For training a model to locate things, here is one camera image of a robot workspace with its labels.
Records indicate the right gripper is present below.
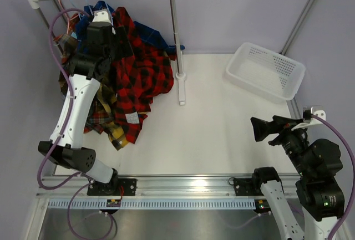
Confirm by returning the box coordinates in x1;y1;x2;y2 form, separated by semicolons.
251;114;312;177

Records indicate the light blue hanger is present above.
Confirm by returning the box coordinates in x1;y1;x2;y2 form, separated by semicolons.
85;0;94;15
103;0;114;26
69;0;82;19

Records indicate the red black plaid shirt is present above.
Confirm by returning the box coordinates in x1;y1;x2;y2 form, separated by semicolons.
111;11;174;143

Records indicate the yellow black plaid shirt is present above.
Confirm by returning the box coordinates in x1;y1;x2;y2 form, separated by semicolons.
92;84;128;151

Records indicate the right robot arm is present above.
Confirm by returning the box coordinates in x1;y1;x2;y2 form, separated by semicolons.
251;111;345;239

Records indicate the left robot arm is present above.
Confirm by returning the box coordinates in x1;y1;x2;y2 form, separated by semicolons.
38;22;119;195

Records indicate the brown orange plaid shirt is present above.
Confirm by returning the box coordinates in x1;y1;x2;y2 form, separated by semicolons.
53;13;105;134

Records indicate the blue plaid shirt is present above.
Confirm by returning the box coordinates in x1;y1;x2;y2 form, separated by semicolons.
75;1;176;60

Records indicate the white plastic basket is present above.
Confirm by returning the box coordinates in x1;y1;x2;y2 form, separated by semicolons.
225;42;306;104

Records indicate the white blue garment tag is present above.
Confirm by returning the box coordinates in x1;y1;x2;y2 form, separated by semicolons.
125;112;140;124

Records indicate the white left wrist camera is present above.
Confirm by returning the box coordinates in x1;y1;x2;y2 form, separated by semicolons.
90;9;116;34

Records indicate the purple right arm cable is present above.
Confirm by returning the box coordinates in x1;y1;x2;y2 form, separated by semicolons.
312;114;355;240

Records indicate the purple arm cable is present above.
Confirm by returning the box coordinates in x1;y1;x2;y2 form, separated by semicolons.
312;114;355;240
37;8;117;238

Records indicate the pink wire hanger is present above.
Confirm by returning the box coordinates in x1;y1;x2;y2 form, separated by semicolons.
58;0;70;34

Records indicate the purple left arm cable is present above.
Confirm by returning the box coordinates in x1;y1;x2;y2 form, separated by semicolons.
37;8;117;238

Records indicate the aluminium mounting rail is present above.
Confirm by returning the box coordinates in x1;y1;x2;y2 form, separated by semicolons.
35;175;338;199

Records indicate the white slotted cable duct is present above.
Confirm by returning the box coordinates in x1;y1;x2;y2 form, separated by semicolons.
48;198;256;210

